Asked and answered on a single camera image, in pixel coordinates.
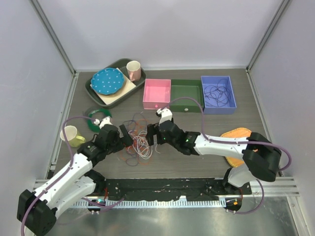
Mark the blue dotted plate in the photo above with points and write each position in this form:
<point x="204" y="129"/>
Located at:
<point x="107" y="81"/>

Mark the pink mug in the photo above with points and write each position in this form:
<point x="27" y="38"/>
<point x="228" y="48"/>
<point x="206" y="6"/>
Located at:
<point x="134" y="70"/>

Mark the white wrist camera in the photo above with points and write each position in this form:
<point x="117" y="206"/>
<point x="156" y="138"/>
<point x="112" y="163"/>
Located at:
<point x="103" y="122"/>
<point x="165" y="114"/>

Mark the green plastic box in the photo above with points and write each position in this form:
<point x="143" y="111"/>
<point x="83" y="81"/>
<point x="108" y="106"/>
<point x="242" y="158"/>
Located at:
<point x="186" y="88"/>

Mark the yellow mug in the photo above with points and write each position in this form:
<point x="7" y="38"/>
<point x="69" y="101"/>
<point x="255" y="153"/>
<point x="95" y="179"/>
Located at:
<point x="75" y="139"/>

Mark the orange woven mat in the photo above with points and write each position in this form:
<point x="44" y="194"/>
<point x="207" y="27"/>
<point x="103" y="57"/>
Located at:
<point x="236" y="133"/>

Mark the green tape roll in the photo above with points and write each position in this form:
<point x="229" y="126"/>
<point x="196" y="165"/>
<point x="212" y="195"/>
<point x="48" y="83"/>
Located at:
<point x="90" y="112"/>

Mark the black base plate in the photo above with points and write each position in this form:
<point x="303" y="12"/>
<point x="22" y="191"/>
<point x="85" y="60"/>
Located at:
<point x="167" y="189"/>

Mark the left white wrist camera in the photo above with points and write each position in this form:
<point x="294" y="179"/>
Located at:
<point x="103" y="122"/>

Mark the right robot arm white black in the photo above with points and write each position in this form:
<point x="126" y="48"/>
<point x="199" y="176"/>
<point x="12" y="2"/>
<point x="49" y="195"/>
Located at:
<point x="261" y="159"/>

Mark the beige square board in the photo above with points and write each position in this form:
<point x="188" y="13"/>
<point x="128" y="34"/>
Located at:
<point x="127" y="87"/>

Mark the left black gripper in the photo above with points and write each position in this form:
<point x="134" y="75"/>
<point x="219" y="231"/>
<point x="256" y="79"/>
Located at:
<point x="126" y="140"/>

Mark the pink plastic box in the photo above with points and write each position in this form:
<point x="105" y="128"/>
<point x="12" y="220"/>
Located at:
<point x="157" y="93"/>

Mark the white slotted cable duct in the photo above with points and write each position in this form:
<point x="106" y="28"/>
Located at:
<point x="181" y="203"/>

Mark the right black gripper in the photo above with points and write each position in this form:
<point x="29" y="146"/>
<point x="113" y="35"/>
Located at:
<point x="152" y="129"/>

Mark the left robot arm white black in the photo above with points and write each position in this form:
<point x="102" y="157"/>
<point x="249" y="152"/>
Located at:
<point x="39" y="210"/>

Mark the blue plastic box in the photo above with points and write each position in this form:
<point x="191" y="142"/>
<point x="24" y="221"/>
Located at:
<point x="218" y="95"/>

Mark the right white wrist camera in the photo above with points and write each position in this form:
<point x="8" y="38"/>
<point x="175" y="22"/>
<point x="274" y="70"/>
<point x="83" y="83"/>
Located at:
<point x="165" y="114"/>

